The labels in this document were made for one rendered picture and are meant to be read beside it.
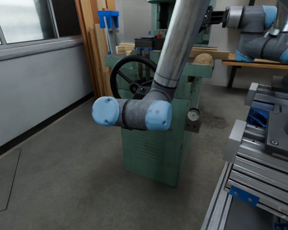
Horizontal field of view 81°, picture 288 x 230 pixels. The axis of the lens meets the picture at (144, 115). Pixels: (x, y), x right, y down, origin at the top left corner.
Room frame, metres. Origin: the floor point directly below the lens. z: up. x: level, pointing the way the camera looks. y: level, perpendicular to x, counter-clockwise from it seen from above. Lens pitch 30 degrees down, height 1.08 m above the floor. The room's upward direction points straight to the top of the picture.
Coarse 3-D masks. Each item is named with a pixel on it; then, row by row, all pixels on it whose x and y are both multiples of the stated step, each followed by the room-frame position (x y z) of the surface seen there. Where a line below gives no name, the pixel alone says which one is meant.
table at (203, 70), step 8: (104, 56) 1.02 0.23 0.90; (112, 56) 1.01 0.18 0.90; (120, 56) 1.01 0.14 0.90; (112, 64) 1.00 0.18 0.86; (128, 64) 0.96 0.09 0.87; (192, 64) 0.82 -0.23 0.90; (200, 64) 0.81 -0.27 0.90; (136, 72) 0.83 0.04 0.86; (144, 72) 0.82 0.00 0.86; (152, 72) 0.80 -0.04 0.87; (184, 72) 0.83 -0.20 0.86; (192, 72) 0.82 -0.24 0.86; (200, 72) 0.80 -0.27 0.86; (208, 72) 0.79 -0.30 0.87
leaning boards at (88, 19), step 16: (80, 0) 2.30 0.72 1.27; (96, 0) 2.64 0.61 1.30; (112, 0) 3.01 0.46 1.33; (80, 16) 2.28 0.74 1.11; (96, 16) 2.60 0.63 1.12; (96, 32) 2.26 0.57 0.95; (96, 48) 2.27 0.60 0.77; (96, 64) 2.22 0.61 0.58; (96, 80) 2.28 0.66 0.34; (96, 96) 2.27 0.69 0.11; (112, 96) 2.38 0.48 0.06
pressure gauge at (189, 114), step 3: (192, 108) 0.77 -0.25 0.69; (195, 108) 0.76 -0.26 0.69; (189, 111) 0.75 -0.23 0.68; (192, 111) 0.75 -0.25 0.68; (195, 111) 0.74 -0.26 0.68; (198, 111) 0.75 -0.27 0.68; (189, 114) 0.75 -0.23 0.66; (192, 114) 0.75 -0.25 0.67; (195, 114) 0.74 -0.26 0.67; (198, 114) 0.73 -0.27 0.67; (189, 117) 0.75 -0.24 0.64; (192, 117) 0.74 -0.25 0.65; (195, 117) 0.74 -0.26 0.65; (198, 117) 0.73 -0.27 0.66; (192, 120) 0.74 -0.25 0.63
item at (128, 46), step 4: (120, 44) 1.18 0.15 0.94; (124, 44) 1.17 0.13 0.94; (128, 44) 1.16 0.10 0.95; (132, 44) 1.15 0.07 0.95; (128, 48) 1.16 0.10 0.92; (132, 48) 1.15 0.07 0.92; (192, 48) 0.99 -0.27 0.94; (196, 48) 0.99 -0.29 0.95; (200, 48) 0.98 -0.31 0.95; (204, 48) 0.97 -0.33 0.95; (208, 48) 0.96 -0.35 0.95; (212, 48) 0.96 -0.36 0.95; (216, 48) 0.95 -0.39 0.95
